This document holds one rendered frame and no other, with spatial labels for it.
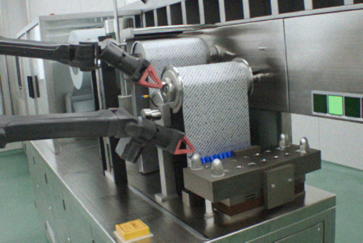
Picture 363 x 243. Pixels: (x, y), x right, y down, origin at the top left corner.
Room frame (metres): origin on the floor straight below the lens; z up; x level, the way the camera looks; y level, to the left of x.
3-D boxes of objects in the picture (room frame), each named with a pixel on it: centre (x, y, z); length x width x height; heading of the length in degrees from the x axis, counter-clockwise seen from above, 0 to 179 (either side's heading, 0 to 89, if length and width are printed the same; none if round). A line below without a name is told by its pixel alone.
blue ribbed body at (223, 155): (1.25, -0.12, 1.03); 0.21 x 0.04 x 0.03; 117
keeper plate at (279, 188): (1.10, -0.26, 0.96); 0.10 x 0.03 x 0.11; 117
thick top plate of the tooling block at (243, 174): (1.18, -0.20, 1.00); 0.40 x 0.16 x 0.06; 117
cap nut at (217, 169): (1.07, -0.08, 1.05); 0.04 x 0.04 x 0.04
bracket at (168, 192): (1.28, 0.08, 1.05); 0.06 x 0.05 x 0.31; 117
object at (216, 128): (1.26, -0.11, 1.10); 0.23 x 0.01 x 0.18; 117
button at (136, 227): (1.02, 0.16, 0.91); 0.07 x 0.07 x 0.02; 27
